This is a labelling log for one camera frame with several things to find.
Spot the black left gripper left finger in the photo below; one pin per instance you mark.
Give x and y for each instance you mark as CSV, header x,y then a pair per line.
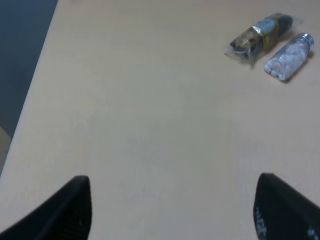
x,y
66,215

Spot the clear-wrapped snack packet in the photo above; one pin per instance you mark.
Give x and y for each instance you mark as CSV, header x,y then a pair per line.
x,y
261,37

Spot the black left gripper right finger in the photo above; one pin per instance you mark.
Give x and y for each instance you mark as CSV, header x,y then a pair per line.
x,y
282,213

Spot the clear bottle of white pills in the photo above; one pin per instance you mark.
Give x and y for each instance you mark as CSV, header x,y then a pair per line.
x,y
284,64

